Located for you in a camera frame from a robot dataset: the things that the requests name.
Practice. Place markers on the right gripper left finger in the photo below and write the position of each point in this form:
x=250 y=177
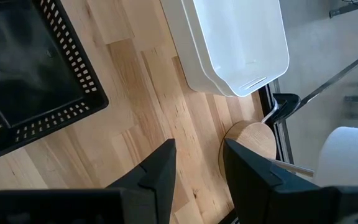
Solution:
x=157 y=186

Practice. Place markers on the tall white cylinder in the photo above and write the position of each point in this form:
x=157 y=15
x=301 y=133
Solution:
x=350 y=155

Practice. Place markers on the black aluminium table frame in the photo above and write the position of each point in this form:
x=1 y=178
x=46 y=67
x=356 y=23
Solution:
x=281 y=140

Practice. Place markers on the round wooden board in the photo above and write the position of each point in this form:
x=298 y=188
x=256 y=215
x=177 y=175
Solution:
x=253 y=140

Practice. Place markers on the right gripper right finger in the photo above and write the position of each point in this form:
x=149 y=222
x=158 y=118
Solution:
x=259 y=199

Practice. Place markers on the black plastic slotted basket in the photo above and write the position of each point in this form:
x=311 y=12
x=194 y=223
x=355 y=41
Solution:
x=26 y=62

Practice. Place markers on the white plastic bin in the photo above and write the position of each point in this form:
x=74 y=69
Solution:
x=244 y=37
x=179 y=46

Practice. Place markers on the pale thin rod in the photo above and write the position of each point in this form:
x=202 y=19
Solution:
x=294 y=169

